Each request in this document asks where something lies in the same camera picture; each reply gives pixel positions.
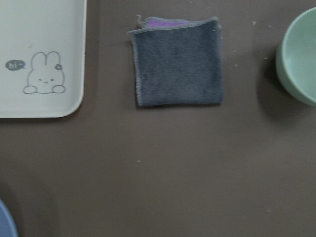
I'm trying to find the blue plastic plate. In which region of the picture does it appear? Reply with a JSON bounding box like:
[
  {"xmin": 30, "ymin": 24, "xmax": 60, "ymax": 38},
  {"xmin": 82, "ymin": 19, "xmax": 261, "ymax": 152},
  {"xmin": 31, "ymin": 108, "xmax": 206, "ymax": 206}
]
[{"xmin": 0, "ymin": 200, "xmax": 19, "ymax": 237}]

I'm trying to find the grey folded cloth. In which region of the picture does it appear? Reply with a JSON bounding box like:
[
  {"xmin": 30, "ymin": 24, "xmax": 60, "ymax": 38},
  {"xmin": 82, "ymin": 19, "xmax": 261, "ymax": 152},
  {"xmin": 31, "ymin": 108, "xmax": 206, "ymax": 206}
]
[{"xmin": 130, "ymin": 17, "xmax": 223, "ymax": 107}]

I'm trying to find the cream rabbit tray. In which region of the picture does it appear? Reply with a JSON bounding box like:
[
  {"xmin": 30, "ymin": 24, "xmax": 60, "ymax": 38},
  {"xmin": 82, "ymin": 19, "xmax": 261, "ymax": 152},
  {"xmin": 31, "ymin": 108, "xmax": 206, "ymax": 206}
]
[{"xmin": 0, "ymin": 0, "xmax": 87, "ymax": 118}]

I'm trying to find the green bowl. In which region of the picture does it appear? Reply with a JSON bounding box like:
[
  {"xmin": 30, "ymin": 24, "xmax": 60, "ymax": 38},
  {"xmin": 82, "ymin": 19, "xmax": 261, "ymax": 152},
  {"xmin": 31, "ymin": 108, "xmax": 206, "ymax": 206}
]
[{"xmin": 275, "ymin": 8, "xmax": 316, "ymax": 106}]

